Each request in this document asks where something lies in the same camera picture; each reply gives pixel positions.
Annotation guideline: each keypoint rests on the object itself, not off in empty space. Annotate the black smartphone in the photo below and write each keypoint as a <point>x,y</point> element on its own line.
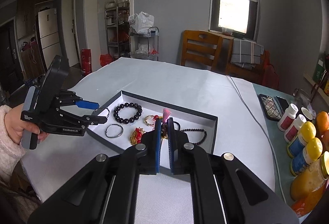
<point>282,103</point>

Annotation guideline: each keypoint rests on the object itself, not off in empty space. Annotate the red cloth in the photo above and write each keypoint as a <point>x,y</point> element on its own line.
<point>271,75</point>

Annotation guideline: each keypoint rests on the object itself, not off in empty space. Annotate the grey plaid cloth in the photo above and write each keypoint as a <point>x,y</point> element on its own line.
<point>244,52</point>

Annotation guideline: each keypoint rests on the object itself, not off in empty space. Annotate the silver metal bangle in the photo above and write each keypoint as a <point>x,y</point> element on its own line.
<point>108,111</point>
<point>105,132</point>

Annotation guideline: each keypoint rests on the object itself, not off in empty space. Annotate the shell patterned flat case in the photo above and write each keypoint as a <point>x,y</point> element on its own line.
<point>270,108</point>

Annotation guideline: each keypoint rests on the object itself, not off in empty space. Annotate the orange fruit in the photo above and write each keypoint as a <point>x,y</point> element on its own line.
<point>323,122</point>

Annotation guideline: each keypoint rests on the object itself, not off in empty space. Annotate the orange drink bottle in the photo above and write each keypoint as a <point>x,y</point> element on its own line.
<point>307,203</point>

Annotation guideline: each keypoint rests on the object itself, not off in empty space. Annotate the clear glass cup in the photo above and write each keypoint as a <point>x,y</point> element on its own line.
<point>302,98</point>

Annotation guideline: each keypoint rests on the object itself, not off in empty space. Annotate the tall red sack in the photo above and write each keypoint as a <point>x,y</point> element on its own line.
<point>86,62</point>

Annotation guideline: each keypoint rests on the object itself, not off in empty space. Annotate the yellow box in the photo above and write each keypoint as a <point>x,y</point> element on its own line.
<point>326,86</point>

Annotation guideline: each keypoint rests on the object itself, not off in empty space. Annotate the metal trolley cart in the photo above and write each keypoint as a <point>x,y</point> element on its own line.
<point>140,55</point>

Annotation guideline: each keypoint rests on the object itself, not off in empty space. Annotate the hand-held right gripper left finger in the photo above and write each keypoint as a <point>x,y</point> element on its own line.
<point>157,144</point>

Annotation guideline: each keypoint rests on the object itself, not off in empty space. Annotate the grey cardboard box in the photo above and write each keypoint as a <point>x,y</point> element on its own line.
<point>144,102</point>

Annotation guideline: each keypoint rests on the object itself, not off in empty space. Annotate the red plastic bag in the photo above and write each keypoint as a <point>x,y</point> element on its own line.
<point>106,60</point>

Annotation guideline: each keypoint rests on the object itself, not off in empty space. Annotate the metal shelf rack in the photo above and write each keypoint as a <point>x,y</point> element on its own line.
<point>113,21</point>

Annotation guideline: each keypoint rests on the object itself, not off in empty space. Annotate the white refrigerator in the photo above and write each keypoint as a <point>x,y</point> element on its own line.
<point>48,34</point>

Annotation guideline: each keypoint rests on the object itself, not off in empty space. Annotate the green box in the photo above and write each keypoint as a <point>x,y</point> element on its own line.
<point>319,71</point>

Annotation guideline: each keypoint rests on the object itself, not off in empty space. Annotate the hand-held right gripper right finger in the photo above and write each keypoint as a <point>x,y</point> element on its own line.
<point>170,144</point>

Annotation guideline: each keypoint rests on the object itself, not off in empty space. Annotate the dark entry door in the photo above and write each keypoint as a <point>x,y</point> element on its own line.
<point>9,59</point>

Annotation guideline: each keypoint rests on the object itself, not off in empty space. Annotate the patterned brown cloth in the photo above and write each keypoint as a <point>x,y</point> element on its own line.
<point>18,198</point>

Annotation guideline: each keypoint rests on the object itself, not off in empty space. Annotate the person's left hand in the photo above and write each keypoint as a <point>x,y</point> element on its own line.
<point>15,126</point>

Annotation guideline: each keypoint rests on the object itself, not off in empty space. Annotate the white bottle red label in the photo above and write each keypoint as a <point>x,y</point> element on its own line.
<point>286,118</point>
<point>294,129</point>

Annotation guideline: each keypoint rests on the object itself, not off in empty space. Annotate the yellow bottle blue label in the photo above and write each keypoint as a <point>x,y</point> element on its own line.
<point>304,158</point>
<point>300,140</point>

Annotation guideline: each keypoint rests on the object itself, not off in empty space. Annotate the red bead gold ornament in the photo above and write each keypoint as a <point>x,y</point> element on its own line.
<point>136,136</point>

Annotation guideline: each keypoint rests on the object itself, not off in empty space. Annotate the small clear container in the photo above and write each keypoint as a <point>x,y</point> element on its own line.
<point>227,31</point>

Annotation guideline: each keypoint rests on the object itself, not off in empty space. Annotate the white plastic bag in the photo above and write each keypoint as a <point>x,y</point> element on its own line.
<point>141,22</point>

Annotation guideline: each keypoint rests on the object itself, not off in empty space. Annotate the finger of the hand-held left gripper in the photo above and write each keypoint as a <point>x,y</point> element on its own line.
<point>95,120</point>
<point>87,104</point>

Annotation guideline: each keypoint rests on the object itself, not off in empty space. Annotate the black elastic band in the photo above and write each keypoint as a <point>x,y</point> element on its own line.
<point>180,126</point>

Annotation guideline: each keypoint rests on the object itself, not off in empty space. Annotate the white cup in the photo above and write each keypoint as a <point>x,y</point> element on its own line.
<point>307,114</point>

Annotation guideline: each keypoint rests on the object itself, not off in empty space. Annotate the orange juice glass jar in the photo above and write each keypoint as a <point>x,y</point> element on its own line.
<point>308,177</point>

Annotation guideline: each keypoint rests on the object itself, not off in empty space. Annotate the person's left forearm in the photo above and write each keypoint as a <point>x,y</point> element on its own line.
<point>7,157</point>

